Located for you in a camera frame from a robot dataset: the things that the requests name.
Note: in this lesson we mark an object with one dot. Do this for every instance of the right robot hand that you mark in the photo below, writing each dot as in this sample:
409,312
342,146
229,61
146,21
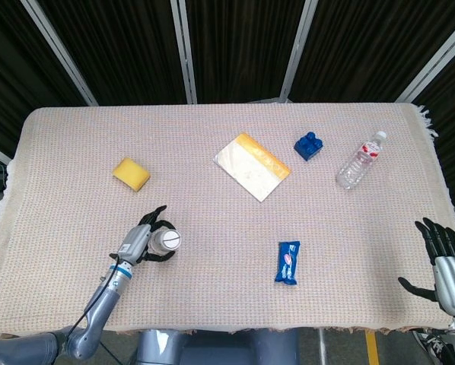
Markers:
450,277

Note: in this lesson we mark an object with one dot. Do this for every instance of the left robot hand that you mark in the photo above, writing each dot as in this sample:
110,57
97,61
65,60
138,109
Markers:
136,243

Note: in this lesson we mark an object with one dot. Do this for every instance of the white paper cup flower print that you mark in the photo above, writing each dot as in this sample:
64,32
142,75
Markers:
168,239

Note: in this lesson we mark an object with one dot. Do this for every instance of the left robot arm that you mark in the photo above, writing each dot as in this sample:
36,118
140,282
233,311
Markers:
98,308

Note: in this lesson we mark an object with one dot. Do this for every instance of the yellow sponge green scouring pad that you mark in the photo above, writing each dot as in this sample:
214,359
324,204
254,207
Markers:
130,175

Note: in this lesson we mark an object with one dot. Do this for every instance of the black white sneaker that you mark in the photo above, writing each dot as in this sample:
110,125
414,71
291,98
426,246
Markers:
434,348

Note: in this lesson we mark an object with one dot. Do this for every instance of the beige woven tablecloth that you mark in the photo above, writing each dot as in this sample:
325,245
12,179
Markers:
227,228

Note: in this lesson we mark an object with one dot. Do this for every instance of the grey robot torso base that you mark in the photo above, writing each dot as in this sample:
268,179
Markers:
212,350

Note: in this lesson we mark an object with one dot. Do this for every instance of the white notebook yellow spine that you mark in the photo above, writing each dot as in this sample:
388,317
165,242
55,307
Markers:
250,173

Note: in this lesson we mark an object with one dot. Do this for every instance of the clear plastic water bottle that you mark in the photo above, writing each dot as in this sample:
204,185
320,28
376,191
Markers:
355,167

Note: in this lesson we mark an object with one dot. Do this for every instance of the blue Oreo cookie pack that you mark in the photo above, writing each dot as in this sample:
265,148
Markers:
287,264

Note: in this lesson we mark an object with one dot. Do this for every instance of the blue plastic building block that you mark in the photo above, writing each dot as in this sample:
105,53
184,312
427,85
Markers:
307,149

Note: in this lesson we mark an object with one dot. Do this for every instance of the dark pleated screen panel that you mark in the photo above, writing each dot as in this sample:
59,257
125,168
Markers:
364,45
117,49
242,45
18,76

